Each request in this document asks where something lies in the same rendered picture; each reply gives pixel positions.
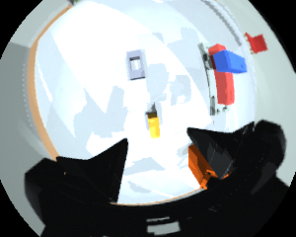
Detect blue bar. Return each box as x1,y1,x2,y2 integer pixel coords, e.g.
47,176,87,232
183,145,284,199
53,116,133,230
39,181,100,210
212,48,248,75

